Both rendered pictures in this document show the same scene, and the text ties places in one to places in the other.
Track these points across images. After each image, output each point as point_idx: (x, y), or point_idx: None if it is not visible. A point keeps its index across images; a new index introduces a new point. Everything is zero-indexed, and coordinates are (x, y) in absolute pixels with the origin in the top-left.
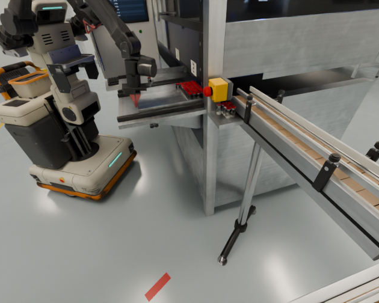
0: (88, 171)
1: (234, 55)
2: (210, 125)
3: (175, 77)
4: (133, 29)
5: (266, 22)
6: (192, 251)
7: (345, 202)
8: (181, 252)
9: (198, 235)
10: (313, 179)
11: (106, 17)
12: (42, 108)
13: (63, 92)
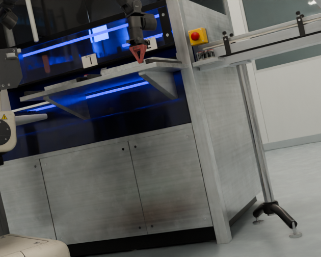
0: (36, 242)
1: (188, 19)
2: (195, 79)
3: None
4: None
5: (192, 3)
6: (265, 249)
7: (316, 27)
8: (258, 254)
9: (248, 246)
10: (297, 34)
11: None
12: None
13: (6, 88)
